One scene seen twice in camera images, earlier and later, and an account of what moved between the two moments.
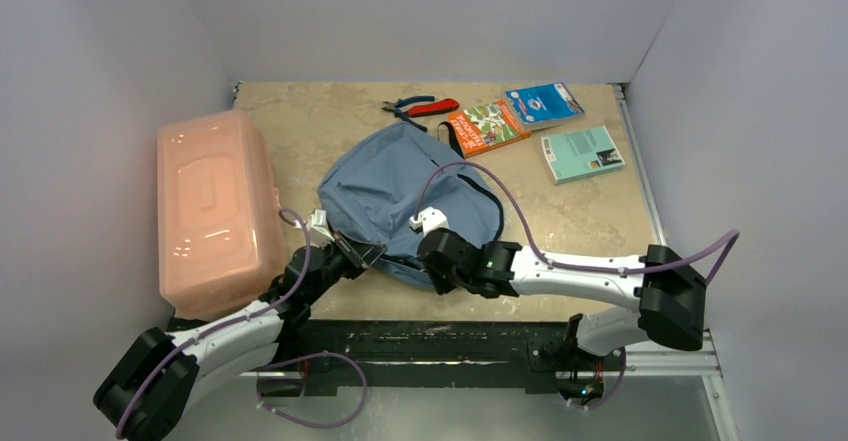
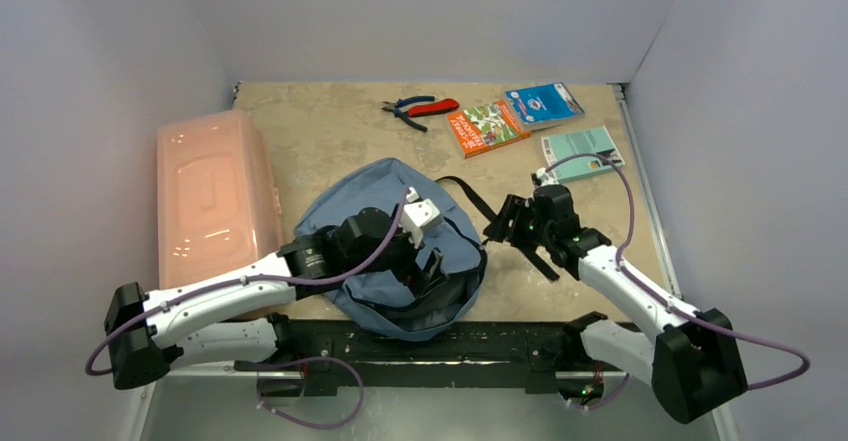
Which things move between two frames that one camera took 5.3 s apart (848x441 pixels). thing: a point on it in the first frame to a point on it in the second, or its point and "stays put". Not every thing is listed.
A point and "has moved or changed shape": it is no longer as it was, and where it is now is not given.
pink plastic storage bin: (219, 229) stays put
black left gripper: (363, 253) to (419, 279)
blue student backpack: (384, 184) has moved or changed shape
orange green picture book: (482, 128) stays put
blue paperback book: (543, 103) stays put
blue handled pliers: (394, 107) stays put
